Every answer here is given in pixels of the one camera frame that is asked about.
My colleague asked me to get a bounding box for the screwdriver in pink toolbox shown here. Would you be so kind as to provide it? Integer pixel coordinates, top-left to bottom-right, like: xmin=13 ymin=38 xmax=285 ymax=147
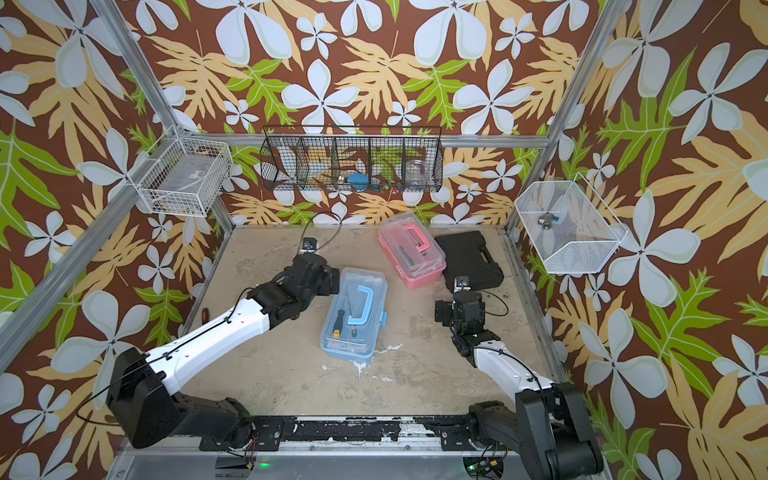
xmin=397 ymin=241 xmax=418 ymax=271

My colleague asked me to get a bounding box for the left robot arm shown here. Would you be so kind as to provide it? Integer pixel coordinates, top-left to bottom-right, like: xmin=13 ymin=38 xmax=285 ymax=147
xmin=106 ymin=253 xmax=341 ymax=450

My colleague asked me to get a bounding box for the blue object in basket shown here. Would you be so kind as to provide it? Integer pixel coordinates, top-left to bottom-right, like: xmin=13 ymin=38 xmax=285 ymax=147
xmin=347 ymin=172 xmax=370 ymax=192

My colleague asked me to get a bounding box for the white wire basket left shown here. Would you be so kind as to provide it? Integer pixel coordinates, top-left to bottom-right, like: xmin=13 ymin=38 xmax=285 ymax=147
xmin=133 ymin=127 xmax=233 ymax=218

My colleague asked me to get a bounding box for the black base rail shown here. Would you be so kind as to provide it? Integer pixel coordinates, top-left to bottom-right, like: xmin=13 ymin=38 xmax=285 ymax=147
xmin=199 ymin=409 xmax=517 ymax=453

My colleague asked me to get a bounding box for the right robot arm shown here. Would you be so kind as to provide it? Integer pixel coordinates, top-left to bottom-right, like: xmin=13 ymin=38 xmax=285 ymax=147
xmin=435 ymin=291 xmax=604 ymax=479

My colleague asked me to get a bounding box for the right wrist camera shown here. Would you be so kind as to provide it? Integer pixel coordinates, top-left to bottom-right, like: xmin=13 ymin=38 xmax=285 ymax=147
xmin=453 ymin=276 xmax=472 ymax=294

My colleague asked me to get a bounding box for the black wire mesh basket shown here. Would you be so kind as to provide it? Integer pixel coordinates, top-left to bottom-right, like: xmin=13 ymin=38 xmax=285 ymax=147
xmin=257 ymin=125 xmax=445 ymax=192

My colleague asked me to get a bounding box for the black plastic tool case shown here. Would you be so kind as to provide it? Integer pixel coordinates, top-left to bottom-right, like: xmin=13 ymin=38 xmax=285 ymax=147
xmin=435 ymin=230 xmax=504 ymax=291

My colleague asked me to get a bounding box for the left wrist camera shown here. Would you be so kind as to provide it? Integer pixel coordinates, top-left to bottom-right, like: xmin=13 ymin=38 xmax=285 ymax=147
xmin=300 ymin=237 xmax=319 ymax=253

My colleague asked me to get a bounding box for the pink toolbox clear lid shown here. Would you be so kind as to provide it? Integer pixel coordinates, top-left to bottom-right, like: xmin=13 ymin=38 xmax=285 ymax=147
xmin=378 ymin=212 xmax=446 ymax=290

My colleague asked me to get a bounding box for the metal object in basket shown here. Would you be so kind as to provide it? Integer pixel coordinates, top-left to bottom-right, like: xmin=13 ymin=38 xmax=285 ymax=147
xmin=537 ymin=212 xmax=557 ymax=230

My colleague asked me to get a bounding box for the blue toolbox clear lid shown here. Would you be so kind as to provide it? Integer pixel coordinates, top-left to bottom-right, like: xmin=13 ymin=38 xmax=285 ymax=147
xmin=320 ymin=268 xmax=388 ymax=363

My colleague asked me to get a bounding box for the short black yellow screwdriver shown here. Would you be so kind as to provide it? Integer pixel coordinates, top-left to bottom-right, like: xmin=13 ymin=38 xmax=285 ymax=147
xmin=332 ymin=309 xmax=345 ymax=339

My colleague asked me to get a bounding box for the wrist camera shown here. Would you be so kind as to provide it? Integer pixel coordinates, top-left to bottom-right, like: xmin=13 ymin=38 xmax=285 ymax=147
xmin=453 ymin=276 xmax=472 ymax=294
xmin=300 ymin=237 xmax=319 ymax=253

